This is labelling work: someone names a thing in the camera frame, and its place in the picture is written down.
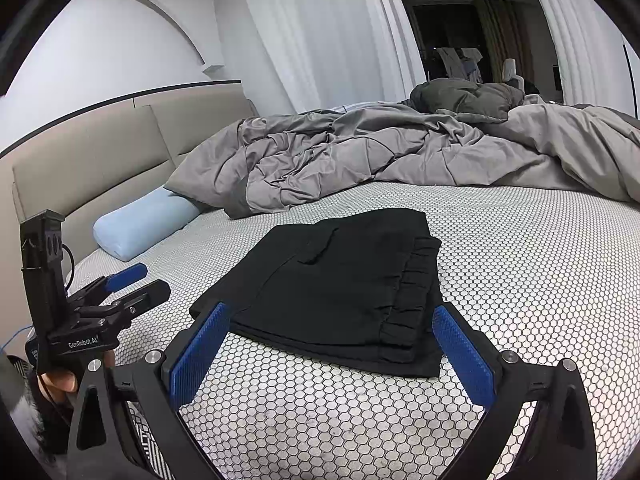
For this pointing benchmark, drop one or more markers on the bed with honeycomb sheet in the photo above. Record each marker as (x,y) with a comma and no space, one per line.
(525,270)

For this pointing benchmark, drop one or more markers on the grey duvet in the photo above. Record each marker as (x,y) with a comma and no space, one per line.
(350,160)

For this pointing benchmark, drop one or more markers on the beige padded headboard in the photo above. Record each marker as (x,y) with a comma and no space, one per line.
(100,160)

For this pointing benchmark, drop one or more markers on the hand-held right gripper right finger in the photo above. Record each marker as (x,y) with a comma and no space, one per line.
(462,355)

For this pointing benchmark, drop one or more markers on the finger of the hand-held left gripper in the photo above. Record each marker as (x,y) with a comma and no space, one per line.
(145,295)
(125,276)

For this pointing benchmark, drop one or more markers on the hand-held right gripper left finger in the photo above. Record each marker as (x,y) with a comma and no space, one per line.
(200,355)

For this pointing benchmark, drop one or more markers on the person's left hand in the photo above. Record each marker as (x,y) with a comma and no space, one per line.
(62,384)

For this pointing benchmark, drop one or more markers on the black pants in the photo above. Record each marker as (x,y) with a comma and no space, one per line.
(325,290)

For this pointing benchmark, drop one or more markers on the brown curtain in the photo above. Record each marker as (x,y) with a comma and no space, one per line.
(500,35)

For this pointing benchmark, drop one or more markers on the white chair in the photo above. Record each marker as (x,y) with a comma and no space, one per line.
(510,72)

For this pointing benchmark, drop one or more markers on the dark grey pillow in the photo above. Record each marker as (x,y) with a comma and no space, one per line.
(460,97)

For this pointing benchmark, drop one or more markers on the person's left forearm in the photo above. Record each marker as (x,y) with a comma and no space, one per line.
(30,410)

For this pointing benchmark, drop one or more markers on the light blue pillow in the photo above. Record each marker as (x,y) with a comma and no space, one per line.
(140,225)

